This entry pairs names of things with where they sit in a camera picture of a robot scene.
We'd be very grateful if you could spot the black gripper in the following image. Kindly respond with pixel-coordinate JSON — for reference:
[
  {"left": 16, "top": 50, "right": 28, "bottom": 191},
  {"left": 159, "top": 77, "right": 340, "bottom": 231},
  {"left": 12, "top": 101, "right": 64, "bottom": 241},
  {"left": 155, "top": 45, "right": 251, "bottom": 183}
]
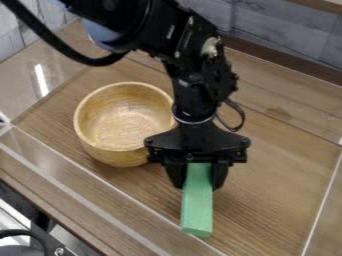
[{"left": 144, "top": 121, "right": 251, "bottom": 190}]

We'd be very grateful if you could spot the green rectangular block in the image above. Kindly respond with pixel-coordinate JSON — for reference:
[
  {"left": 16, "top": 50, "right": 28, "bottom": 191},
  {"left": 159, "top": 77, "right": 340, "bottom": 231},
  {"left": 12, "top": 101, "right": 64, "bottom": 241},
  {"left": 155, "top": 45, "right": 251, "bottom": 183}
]
[{"left": 180, "top": 163, "right": 214, "bottom": 237}]

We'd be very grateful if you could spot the wooden bowl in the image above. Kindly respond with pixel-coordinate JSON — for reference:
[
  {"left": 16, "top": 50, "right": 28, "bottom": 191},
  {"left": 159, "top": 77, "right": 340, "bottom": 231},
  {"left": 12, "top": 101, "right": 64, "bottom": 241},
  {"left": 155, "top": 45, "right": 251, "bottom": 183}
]
[{"left": 73, "top": 81, "right": 176, "bottom": 168}]

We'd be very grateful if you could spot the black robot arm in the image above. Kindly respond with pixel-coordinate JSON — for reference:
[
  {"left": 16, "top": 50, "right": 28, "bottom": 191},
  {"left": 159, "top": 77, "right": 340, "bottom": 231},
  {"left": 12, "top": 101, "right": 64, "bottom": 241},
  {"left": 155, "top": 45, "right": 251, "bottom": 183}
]
[{"left": 0, "top": 0, "right": 251, "bottom": 190}]

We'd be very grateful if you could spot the clear acrylic tray wall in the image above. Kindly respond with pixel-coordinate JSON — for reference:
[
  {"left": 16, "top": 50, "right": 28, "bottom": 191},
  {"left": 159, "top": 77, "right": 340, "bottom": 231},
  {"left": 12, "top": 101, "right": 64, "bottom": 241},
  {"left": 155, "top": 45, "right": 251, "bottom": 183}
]
[{"left": 0, "top": 43, "right": 342, "bottom": 256}]

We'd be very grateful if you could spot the black metal frame bracket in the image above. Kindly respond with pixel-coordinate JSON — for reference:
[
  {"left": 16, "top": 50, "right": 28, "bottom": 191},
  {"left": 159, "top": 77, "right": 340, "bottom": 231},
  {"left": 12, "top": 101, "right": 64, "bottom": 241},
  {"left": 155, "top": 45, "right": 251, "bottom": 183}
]
[{"left": 29, "top": 220, "right": 96, "bottom": 256}]

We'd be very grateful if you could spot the black cable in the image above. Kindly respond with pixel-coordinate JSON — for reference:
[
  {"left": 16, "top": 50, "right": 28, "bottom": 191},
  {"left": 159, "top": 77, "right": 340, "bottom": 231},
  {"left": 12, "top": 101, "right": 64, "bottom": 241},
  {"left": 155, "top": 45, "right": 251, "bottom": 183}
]
[{"left": 0, "top": 228, "right": 51, "bottom": 256}]

